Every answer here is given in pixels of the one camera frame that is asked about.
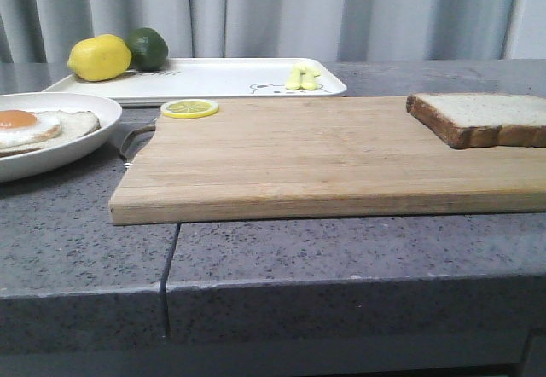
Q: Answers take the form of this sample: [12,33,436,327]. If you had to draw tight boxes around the white bread slice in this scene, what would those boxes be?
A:
[406,93,545,149]

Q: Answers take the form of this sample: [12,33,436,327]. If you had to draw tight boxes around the white plate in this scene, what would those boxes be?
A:
[1,92,122,183]

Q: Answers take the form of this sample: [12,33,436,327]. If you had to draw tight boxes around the white bear tray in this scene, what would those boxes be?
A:
[45,58,346,107]

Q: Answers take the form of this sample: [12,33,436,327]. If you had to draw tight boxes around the wooden cutting board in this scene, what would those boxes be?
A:
[109,96,545,225]

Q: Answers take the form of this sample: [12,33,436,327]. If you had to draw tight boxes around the yellow plastic fork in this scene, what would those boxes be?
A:
[284,65,305,90]

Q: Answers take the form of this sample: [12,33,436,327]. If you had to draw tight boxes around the yellow plastic knife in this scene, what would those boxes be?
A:
[300,66,321,90]

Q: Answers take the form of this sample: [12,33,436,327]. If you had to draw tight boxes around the lemon slice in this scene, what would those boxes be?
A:
[160,99,219,119]

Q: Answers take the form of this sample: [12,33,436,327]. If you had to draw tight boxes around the grey curtain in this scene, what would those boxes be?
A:
[1,0,545,63]

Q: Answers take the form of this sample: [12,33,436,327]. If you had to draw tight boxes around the green lime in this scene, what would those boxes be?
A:
[125,27,169,72]

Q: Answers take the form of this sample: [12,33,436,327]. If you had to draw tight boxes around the yellow lemon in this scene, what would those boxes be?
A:
[67,34,132,82]

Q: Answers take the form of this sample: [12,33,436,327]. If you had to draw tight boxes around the fried egg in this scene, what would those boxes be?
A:
[1,110,61,148]

